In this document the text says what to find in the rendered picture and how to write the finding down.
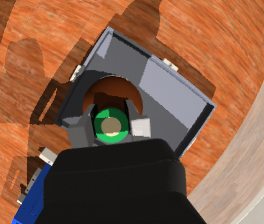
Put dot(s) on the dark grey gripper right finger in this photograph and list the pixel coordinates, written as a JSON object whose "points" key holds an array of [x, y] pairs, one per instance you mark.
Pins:
{"points": [[139, 126]]}

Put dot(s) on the blue plastic crate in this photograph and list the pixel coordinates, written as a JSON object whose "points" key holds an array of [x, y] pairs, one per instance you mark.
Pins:
{"points": [[32, 205]]}

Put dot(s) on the brown bottle with green cap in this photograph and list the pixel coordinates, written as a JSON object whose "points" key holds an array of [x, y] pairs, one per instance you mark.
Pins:
{"points": [[109, 93]]}

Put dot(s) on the dark grey tray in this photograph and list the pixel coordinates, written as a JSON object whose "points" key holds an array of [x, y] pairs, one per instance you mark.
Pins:
{"points": [[177, 109]]}

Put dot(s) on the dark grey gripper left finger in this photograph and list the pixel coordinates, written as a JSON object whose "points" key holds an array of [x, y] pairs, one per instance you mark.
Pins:
{"points": [[83, 133]]}

